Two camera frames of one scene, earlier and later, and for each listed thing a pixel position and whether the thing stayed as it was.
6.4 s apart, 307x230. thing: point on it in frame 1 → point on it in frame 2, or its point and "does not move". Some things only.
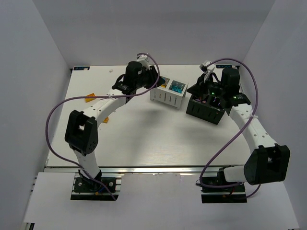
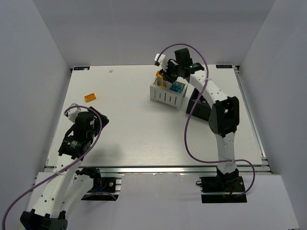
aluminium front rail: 148,169 does not move
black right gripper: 200,86 → 169,74
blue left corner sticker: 81,68 does not move
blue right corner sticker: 223,66 does not move
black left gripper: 152,75 → 101,120
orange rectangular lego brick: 90,99 does not move
